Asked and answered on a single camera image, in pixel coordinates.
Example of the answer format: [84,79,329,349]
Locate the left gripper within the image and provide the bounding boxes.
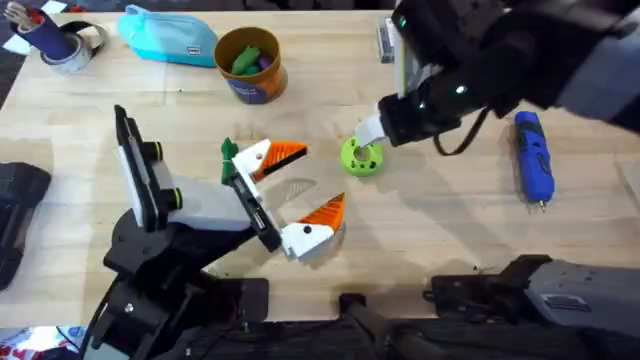
[169,138,347,262]

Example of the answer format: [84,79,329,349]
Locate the green vegetable toy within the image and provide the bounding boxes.
[221,136,240,185]

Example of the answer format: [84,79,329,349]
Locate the blue electric screwdriver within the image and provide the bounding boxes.
[513,110,556,214]

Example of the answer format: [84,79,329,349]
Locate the green disc with holes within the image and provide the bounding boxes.
[339,135,385,178]

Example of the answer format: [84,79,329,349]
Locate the right wrist flat plate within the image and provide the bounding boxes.
[392,16,439,99]

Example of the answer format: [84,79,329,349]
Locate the wrist flat plate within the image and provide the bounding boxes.
[392,16,439,99]
[113,103,184,234]

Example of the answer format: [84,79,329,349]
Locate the clear plastic parts box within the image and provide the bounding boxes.
[376,16,401,65]

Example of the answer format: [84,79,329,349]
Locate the orange and blue toy tub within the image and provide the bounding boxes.
[213,26,289,106]

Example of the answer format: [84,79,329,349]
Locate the left wrist flat plate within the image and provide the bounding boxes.
[113,103,184,234]

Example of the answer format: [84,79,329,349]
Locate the teal zip bag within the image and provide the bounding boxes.
[116,4,220,69]

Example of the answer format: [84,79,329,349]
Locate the grey tape roll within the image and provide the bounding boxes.
[40,20,110,76]

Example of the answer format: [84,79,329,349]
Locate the black case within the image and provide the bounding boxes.
[0,161,53,292]

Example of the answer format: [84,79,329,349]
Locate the dark blue pen cup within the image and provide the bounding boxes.
[2,0,77,62]

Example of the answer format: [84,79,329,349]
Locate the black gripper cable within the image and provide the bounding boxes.
[432,106,492,157]

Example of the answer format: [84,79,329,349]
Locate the black rail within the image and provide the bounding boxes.
[169,292,640,360]

